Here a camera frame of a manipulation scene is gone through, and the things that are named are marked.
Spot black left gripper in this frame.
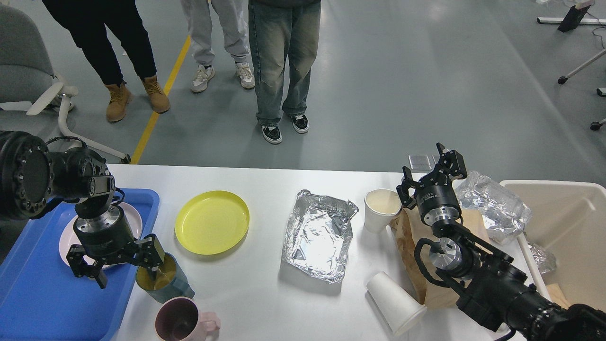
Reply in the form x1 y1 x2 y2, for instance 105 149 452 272
66 205 165 289

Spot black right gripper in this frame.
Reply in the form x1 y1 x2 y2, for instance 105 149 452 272
396 143 468 226

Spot pink mug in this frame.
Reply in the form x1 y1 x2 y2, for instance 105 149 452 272
154 296 221 341

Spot yellow plate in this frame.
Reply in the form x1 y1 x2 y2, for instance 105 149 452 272
175 190 250 255

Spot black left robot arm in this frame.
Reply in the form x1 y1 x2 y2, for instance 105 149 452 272
0 130 165 288

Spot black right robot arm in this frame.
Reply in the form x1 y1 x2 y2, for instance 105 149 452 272
396 143 606 341

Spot metal floor socket plate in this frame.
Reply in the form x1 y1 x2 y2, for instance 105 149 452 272
408 154 433 171

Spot pink plate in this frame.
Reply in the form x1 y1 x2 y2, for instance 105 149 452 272
58 202 143 266

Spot upright white paper cup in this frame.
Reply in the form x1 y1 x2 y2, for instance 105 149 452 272
364 188 402 233

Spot brown paper bag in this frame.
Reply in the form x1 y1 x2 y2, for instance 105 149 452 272
389 208 490 309

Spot blue plastic tray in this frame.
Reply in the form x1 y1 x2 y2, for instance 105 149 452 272
0 203 137 341

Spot crumpled foil wrap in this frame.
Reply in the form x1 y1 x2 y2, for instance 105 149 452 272
454 171 532 244

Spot aluminium foil tray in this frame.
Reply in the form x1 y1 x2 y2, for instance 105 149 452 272
281 190 358 284

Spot lying white paper cup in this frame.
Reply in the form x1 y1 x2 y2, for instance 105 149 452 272
366 271 427 335

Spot beige plastic bin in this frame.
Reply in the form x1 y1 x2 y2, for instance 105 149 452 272
501 180 606 310

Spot foil piece in bin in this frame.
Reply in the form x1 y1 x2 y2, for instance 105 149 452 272
527 242 558 275

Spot grey office chair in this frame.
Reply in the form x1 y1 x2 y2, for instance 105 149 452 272
0 3 131 164

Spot person faded jeans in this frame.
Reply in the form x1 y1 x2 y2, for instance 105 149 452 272
248 0 321 144

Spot person black trousers brown boots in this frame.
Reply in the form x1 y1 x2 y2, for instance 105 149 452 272
43 0 170 123

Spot person grey sweatpants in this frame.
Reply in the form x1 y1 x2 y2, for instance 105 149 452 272
180 0 256 94

